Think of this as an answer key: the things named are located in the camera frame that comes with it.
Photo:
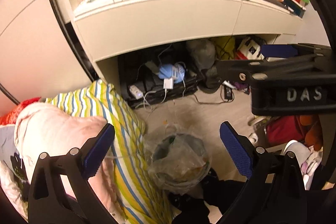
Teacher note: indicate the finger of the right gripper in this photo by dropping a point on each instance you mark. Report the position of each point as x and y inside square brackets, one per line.
[293, 50]
[249, 71]

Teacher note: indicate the black laptop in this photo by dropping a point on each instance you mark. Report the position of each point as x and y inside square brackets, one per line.
[274, 3]

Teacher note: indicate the blue cloth bundle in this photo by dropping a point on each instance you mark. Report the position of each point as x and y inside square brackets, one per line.
[169, 71]

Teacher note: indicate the white charger adapter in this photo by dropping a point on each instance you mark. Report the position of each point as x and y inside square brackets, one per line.
[168, 84]

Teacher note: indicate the white power strip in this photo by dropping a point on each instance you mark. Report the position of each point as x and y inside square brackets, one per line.
[136, 92]

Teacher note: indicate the white and red bag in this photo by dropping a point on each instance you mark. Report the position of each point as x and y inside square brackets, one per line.
[249, 49]

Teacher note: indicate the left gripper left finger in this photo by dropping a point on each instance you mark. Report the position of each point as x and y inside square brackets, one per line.
[48, 200]

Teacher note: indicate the plastic bag with green print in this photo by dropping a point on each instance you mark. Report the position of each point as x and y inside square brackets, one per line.
[181, 160]

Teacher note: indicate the striped yellow blue bedsheet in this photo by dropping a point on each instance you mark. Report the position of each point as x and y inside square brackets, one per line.
[135, 197]

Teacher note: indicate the red orange cushion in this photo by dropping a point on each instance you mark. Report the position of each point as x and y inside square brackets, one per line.
[11, 116]

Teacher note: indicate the pink pillow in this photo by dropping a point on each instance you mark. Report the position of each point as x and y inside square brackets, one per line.
[43, 127]

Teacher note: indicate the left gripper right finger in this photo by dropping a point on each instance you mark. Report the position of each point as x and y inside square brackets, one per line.
[274, 191]

